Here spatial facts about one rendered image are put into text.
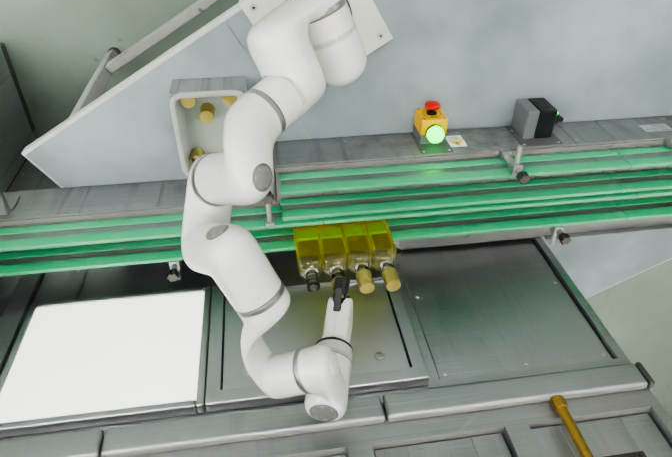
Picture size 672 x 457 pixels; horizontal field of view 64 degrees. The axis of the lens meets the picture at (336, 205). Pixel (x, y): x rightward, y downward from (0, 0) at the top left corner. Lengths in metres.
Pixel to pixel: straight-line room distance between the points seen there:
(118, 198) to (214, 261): 0.68
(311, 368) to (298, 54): 0.50
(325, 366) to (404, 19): 0.82
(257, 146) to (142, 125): 0.67
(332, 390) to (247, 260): 0.28
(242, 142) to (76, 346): 0.75
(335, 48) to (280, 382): 0.56
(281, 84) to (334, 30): 0.14
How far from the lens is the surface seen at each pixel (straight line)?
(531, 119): 1.47
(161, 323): 1.34
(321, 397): 0.96
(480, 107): 1.49
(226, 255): 0.79
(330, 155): 1.34
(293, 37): 0.85
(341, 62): 0.93
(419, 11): 1.34
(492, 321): 1.39
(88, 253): 1.45
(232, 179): 0.77
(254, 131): 0.78
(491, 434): 1.22
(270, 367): 0.95
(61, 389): 1.30
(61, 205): 1.48
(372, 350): 1.24
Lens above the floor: 1.98
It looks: 53 degrees down
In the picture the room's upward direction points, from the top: 166 degrees clockwise
